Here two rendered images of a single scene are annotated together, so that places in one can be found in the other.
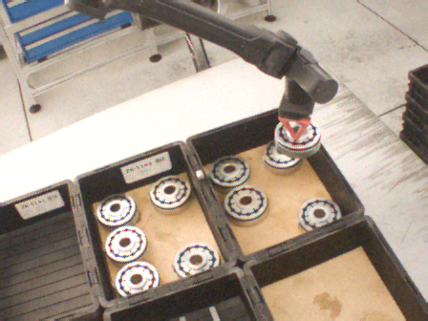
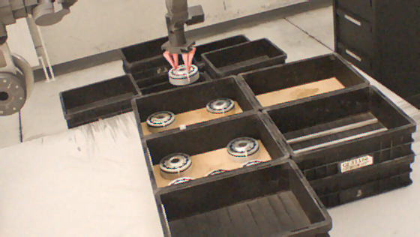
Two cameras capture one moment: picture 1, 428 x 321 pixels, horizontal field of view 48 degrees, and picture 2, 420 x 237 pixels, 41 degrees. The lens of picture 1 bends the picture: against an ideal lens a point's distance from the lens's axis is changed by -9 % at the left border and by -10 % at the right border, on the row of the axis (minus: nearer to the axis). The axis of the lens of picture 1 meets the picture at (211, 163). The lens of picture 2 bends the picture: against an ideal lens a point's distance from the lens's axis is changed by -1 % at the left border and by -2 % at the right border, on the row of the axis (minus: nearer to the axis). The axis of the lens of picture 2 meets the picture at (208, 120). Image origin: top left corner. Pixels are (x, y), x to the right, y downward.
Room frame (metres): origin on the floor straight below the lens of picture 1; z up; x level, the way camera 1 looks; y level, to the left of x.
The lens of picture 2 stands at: (0.68, 1.61, 1.85)
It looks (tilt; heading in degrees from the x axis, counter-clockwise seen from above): 30 degrees down; 272
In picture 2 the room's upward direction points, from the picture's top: 9 degrees counter-clockwise
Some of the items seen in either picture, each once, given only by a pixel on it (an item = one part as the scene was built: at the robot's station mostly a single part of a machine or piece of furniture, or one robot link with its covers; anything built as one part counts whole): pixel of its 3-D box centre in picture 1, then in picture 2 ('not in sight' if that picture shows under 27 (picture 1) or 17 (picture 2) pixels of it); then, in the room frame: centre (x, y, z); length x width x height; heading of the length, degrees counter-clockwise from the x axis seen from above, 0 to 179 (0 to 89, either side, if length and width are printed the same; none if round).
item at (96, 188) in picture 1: (151, 232); (214, 164); (0.74, 0.17, 0.87); 0.40 x 0.30 x 0.11; 10
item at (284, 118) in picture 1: (297, 118); (183, 58); (0.80, -0.20, 1.08); 0.07 x 0.07 x 0.09; 63
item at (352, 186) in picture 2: not in sight; (337, 162); (0.34, 0.09, 0.76); 0.40 x 0.30 x 0.12; 10
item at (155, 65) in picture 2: not in sight; (161, 82); (1.04, -1.53, 0.37); 0.40 x 0.30 x 0.45; 16
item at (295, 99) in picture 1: (298, 89); (177, 37); (0.80, -0.20, 1.15); 0.10 x 0.07 x 0.07; 153
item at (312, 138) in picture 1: (297, 132); (183, 71); (0.81, -0.20, 1.02); 0.10 x 0.10 x 0.01
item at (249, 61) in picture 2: not in sight; (247, 91); (0.54, -1.25, 0.37); 0.40 x 0.30 x 0.45; 16
